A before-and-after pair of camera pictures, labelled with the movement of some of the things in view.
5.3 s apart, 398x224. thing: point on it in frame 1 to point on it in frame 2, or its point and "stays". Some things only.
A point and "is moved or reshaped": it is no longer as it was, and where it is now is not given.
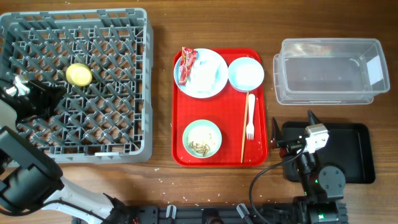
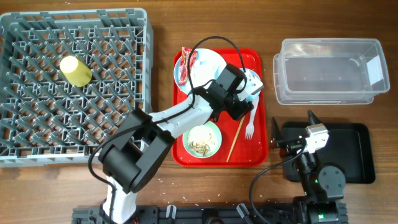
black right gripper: [290, 147] stays
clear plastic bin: [329, 71] stays
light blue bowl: [245, 74] is moved or reshaped
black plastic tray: [350, 147] stays
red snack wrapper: [188, 58] stays
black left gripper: [51, 95] to [245, 108]
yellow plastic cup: [79, 74] is moved or reshaped
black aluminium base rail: [312, 211] stays
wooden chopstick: [245, 127] to [236, 137]
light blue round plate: [208, 77] stays
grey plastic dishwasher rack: [104, 60] stays
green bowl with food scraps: [202, 139] stays
